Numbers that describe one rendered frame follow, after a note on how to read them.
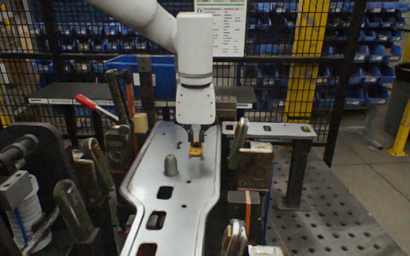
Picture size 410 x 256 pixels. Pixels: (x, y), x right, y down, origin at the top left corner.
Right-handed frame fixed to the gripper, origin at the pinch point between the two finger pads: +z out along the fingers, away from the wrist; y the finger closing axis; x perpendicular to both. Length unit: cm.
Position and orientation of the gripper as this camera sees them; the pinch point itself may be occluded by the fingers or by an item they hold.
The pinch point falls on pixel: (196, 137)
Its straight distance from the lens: 80.2
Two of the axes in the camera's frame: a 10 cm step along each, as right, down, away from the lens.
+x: 0.7, -4.2, 9.1
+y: 10.0, 0.3, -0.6
